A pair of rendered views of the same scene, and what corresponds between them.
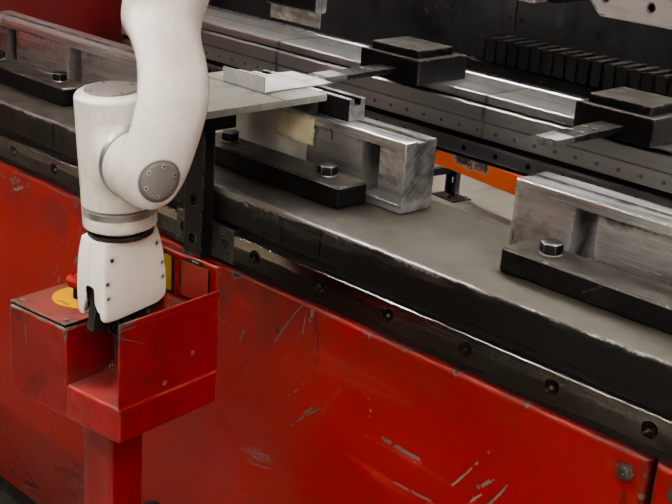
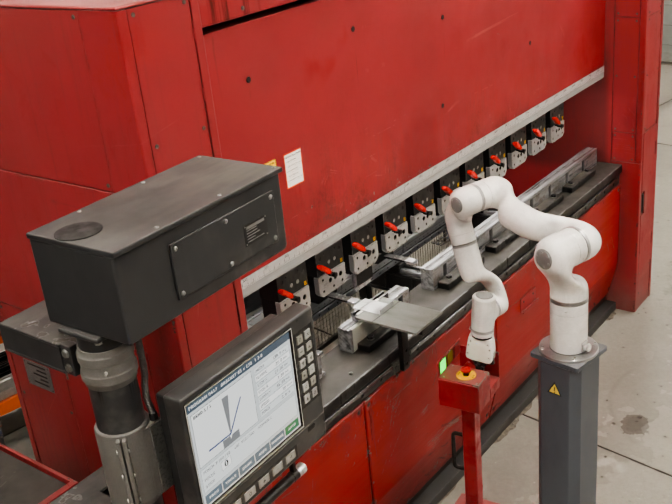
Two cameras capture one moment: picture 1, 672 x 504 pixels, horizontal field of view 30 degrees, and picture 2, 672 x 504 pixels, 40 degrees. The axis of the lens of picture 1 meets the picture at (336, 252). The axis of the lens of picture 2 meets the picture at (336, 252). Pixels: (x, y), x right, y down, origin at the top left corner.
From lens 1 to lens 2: 3.93 m
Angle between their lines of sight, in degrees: 86
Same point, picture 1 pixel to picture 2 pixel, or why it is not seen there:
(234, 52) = not seen: hidden behind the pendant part
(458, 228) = (415, 299)
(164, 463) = (397, 459)
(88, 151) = (495, 311)
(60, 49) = not seen: hidden behind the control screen
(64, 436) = not seen: outside the picture
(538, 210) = (436, 273)
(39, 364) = (485, 393)
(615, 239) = (449, 264)
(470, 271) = (453, 293)
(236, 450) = (419, 417)
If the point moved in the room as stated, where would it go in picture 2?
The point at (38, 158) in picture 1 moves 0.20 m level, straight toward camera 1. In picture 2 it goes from (333, 418) to (387, 401)
